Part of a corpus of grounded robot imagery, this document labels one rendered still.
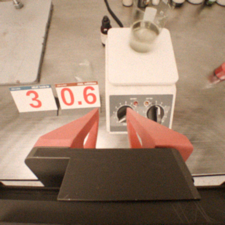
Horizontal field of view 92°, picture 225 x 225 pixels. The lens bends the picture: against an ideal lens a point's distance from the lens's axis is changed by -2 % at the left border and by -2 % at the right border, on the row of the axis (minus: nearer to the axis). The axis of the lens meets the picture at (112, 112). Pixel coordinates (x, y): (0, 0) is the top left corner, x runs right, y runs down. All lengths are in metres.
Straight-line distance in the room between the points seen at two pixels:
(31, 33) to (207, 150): 0.54
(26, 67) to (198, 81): 0.44
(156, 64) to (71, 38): 0.26
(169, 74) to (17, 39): 0.41
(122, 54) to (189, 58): 0.22
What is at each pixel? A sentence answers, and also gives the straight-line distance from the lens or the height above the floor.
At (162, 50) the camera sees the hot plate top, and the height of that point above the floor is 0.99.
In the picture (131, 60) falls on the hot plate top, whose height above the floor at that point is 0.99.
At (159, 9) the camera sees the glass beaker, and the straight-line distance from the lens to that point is 0.23.
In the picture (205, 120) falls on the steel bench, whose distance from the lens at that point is 0.34.
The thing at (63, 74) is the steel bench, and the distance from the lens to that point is 0.33.
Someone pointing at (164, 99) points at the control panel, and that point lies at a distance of 0.23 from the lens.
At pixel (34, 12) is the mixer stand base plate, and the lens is 0.51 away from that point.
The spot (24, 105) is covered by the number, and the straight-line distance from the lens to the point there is 0.32.
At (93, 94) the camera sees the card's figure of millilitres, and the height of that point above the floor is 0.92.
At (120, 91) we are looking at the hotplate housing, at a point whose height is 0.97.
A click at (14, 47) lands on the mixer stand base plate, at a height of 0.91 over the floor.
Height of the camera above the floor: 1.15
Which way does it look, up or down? 76 degrees down
